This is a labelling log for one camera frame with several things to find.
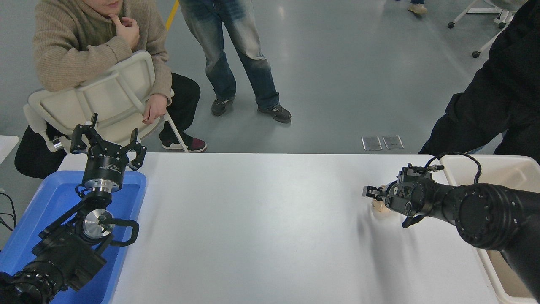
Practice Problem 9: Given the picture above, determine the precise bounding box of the small white side table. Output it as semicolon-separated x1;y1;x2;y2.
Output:
0;136;19;165

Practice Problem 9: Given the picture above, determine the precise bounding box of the large pale bin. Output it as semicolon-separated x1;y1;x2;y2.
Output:
440;154;540;304

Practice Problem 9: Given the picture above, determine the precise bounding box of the person's right hand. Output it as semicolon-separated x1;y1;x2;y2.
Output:
108;14;140;49

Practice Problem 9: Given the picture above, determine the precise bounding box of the person's left hand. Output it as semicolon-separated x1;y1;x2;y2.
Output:
142;93;169;126

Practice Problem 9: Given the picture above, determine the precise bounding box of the white plastic chair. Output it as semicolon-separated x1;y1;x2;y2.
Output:
23;51;189;153

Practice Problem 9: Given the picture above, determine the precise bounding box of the tan paper ball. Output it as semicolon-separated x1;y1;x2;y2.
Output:
371;184;395;212

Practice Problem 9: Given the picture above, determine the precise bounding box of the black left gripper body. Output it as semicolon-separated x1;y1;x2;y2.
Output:
83;143;130;184

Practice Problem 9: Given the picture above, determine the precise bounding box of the blue plastic tray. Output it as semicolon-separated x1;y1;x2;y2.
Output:
0;170;147;304

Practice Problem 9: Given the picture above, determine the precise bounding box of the white office chair base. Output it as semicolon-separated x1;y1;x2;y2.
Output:
448;0;517;58

